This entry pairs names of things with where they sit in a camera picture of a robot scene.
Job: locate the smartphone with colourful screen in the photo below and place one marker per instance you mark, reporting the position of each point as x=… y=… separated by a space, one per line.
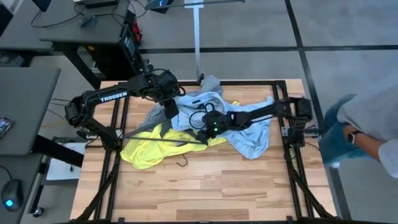
x=4 y=126

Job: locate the black pole clamp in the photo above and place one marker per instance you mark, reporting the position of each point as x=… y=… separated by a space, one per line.
x=201 y=79

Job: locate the person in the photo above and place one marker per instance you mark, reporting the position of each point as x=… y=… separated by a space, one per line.
x=373 y=115

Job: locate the black device with cyan light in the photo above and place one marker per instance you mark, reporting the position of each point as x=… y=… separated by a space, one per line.
x=160 y=10

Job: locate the yellow t-shirt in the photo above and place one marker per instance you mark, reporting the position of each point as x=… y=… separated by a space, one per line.
x=146 y=152

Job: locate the light blue patterned shirt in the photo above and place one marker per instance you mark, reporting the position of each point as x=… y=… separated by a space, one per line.
x=248 y=140

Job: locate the black aluminium table frame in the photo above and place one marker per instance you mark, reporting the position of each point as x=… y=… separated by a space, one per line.
x=248 y=82

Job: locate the white paper sheet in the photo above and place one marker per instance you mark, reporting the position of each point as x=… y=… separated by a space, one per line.
x=62 y=171

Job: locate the white rack pole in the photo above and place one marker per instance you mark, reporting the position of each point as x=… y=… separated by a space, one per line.
x=196 y=37

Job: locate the black caster wheel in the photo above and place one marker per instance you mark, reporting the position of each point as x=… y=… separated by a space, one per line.
x=38 y=212

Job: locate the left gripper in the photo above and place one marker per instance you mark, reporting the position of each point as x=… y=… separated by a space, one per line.
x=164 y=85

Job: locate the dark grey desk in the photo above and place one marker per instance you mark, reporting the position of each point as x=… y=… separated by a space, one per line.
x=105 y=29

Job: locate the black box on desk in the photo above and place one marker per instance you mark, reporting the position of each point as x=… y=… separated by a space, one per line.
x=101 y=3

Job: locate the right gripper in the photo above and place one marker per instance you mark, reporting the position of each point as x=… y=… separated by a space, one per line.
x=220 y=121

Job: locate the grey clothes hanger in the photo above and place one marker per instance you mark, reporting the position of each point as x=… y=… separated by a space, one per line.
x=186 y=158
x=146 y=129

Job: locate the black wrist watch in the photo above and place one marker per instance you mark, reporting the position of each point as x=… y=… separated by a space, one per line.
x=352 y=137

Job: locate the grey computer mouse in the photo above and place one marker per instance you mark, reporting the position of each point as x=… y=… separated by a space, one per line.
x=88 y=20

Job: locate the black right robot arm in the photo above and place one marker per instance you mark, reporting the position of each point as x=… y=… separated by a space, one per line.
x=267 y=112

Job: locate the black computer mouse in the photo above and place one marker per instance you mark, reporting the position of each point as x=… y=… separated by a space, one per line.
x=12 y=193

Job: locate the black monitor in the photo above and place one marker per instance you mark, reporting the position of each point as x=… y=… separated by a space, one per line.
x=4 y=18
x=42 y=3

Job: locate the black desk foot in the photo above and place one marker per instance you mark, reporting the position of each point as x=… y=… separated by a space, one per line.
x=57 y=151

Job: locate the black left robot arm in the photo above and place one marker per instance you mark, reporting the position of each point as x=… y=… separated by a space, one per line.
x=113 y=96

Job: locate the black computer tower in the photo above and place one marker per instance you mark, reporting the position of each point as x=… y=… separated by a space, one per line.
x=105 y=59

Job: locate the grey t-shirt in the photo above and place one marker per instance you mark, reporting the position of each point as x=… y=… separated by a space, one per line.
x=155 y=116

